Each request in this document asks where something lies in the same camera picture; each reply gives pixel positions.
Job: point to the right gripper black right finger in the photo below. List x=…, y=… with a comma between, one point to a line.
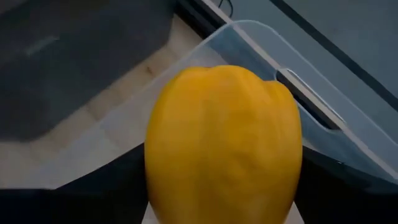
x=348, y=199

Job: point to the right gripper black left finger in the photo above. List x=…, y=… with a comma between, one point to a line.
x=77, y=205

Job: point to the yellow bell pepper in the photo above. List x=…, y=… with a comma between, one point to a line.
x=224, y=140

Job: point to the black floor tape line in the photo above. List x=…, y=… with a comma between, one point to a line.
x=342, y=58

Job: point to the clear plastic bin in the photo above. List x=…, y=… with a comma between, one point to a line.
x=248, y=40

